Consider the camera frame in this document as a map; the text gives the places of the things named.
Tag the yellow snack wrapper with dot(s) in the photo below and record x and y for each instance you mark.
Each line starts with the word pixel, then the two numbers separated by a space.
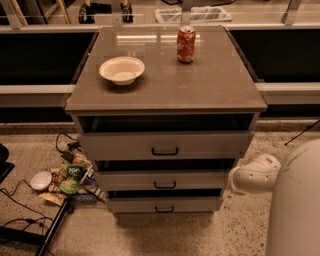
pixel 55 198

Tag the white paper bowl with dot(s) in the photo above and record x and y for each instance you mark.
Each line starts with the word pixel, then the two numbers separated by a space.
pixel 122 70

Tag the grey drawer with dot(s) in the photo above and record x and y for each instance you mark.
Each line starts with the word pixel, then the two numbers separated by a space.
pixel 162 180
pixel 164 201
pixel 165 145

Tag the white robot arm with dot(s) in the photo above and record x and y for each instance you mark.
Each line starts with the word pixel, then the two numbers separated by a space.
pixel 294 220

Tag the grey drawer cabinet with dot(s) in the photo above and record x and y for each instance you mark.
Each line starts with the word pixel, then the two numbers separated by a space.
pixel 214 93

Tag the green snack bag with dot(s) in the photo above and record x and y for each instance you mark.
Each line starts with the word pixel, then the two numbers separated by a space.
pixel 71 184

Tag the small white bowl on floor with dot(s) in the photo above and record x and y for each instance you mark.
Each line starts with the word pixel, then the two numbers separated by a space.
pixel 41 181

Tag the red soda can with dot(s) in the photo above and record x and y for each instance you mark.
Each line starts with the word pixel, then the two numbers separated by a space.
pixel 186 44

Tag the black power adapter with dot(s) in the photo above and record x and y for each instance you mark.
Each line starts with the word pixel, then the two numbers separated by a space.
pixel 68 156

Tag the clear plastic bin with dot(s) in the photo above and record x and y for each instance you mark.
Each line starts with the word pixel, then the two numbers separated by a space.
pixel 198 15

